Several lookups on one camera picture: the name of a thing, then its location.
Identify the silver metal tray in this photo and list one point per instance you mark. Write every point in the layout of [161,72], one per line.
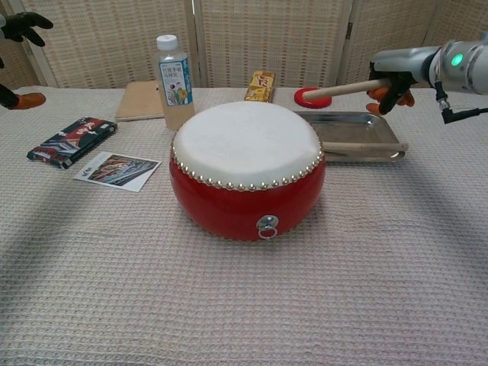
[350,129]

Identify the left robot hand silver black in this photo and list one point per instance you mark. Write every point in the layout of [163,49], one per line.
[23,24]

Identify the beige woven tablecloth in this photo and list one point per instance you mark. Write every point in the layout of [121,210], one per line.
[244,305]

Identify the woven folding screen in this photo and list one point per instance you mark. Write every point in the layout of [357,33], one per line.
[267,38]

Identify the brown kraft notebook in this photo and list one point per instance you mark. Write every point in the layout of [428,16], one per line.
[139,103]

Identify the red drum white skin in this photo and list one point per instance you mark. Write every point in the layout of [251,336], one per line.
[244,145]

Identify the white picture postcard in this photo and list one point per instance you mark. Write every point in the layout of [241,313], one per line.
[118,171]

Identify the red plastic disc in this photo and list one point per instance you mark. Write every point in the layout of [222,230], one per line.
[324,102]

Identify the clear water bottle white cap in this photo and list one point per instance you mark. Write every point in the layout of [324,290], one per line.
[175,84]

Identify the wooden drumstick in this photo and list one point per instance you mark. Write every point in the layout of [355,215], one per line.
[366,148]
[343,90]

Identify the dark patterned packet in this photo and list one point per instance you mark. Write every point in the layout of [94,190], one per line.
[72,143]

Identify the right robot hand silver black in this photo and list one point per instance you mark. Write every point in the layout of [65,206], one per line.
[404,61]

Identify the gold snack package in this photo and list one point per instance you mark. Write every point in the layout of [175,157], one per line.
[259,89]

